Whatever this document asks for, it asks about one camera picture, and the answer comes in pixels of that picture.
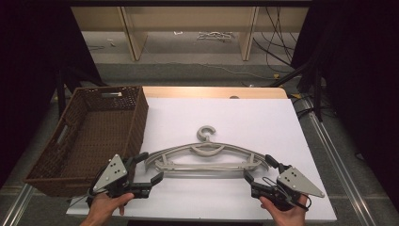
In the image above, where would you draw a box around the bundle of black cables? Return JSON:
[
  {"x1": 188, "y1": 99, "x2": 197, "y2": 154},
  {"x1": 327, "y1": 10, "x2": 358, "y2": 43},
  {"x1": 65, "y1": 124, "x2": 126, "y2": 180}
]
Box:
[{"x1": 253, "y1": 6, "x2": 299, "y2": 73}]

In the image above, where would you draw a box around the person's right hand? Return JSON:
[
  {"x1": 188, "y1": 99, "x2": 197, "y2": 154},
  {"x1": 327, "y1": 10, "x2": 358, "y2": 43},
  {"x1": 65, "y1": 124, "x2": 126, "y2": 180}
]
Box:
[{"x1": 259, "y1": 194, "x2": 311, "y2": 226}]

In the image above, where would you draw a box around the white floor cable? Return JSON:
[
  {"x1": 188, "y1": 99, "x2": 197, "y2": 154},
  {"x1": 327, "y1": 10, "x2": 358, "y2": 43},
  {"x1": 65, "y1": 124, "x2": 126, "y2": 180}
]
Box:
[{"x1": 168, "y1": 60, "x2": 275, "y2": 80}]

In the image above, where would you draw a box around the metal floor rail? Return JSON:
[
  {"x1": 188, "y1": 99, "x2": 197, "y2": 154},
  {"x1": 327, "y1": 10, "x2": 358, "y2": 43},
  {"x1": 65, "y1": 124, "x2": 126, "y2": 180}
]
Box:
[
  {"x1": 0, "y1": 183, "x2": 34, "y2": 226},
  {"x1": 300, "y1": 96, "x2": 375, "y2": 226}
]

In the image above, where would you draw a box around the brown wicker basket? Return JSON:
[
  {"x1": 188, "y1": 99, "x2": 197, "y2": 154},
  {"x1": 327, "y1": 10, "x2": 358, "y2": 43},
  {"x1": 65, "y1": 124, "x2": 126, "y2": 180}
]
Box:
[{"x1": 23, "y1": 85, "x2": 150, "y2": 198}]

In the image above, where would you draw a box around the white sheet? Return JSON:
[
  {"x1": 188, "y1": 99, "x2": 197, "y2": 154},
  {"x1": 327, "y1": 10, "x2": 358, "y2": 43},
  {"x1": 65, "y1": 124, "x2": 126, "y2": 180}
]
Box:
[{"x1": 66, "y1": 97, "x2": 338, "y2": 222}]

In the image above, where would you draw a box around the black metal stand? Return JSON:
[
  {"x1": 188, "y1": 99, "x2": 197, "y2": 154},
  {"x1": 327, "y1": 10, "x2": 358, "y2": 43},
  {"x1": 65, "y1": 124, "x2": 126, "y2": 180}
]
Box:
[
  {"x1": 268, "y1": 57, "x2": 325, "y2": 122},
  {"x1": 56, "y1": 66, "x2": 108, "y2": 118}
]

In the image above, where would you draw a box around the left hand-held gripper cable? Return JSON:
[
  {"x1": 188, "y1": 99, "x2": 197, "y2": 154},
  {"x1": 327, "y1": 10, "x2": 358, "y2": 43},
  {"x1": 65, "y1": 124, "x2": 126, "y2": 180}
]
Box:
[{"x1": 69, "y1": 168, "x2": 109, "y2": 209}]

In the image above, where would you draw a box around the white plastic pieces heap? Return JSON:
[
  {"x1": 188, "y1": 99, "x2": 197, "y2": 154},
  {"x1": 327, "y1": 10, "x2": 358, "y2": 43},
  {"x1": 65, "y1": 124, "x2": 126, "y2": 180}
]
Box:
[{"x1": 197, "y1": 30, "x2": 235, "y2": 42}]

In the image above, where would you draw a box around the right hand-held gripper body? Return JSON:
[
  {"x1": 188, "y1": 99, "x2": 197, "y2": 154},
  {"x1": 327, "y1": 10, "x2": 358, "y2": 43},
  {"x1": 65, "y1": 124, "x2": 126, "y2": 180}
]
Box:
[{"x1": 250, "y1": 163, "x2": 326, "y2": 212}]

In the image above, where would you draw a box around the beige wooden shelf unit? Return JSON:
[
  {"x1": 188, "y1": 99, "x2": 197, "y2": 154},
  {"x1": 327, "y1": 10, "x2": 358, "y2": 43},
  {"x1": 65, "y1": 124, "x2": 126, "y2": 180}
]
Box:
[{"x1": 71, "y1": 6, "x2": 310, "y2": 62}]

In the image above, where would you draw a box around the dark curtain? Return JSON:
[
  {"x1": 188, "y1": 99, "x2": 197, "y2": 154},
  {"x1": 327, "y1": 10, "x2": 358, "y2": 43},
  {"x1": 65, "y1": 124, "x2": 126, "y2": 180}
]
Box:
[
  {"x1": 291, "y1": 6, "x2": 399, "y2": 215},
  {"x1": 0, "y1": 6, "x2": 104, "y2": 189}
]

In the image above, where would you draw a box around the hand-held gripper cable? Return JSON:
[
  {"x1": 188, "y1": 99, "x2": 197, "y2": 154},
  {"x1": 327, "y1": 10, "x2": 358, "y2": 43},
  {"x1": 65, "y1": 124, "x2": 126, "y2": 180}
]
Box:
[
  {"x1": 262, "y1": 176, "x2": 312, "y2": 211},
  {"x1": 69, "y1": 168, "x2": 109, "y2": 209}
]

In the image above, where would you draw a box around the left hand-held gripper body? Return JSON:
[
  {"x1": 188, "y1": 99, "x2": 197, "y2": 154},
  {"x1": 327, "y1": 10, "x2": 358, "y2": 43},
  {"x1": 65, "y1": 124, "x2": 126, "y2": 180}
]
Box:
[{"x1": 88, "y1": 153, "x2": 152, "y2": 200}]

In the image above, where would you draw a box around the right hand-held gripper cable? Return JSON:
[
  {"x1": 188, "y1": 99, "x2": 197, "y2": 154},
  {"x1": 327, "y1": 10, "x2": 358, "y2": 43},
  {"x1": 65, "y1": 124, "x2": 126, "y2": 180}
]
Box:
[{"x1": 262, "y1": 176, "x2": 312, "y2": 211}]

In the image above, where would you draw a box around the person's left hand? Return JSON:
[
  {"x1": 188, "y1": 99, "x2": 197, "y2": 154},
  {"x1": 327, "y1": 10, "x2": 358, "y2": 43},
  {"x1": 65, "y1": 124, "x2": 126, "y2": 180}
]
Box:
[{"x1": 88, "y1": 192, "x2": 136, "y2": 222}]

